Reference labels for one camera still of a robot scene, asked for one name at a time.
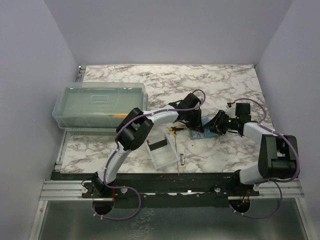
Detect clear plastic storage box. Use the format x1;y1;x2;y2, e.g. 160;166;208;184
52;82;149;135

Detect clear small plastic tray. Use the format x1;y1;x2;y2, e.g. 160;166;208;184
144;133;179;170

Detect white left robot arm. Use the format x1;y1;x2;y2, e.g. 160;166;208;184
93;90;206;198

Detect aluminium extrusion rail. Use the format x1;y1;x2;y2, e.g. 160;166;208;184
39;180;113;202

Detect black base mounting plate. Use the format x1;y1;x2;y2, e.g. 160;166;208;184
51;172;259;212

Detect orange pencil in box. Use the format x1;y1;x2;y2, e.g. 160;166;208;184
111;113;128;118

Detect thin metal rod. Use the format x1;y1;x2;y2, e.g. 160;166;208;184
173;131;180;176

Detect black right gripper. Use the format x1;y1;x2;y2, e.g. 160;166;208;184
203;110;240;135

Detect small metal cylinder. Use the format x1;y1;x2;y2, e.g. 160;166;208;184
180;154;185;166

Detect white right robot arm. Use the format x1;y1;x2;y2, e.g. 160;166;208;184
203;102;300;196

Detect green leather card holder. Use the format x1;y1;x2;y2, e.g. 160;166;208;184
189;128;220;140

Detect yellow black utility knife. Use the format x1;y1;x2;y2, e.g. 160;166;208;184
169;126;185;132

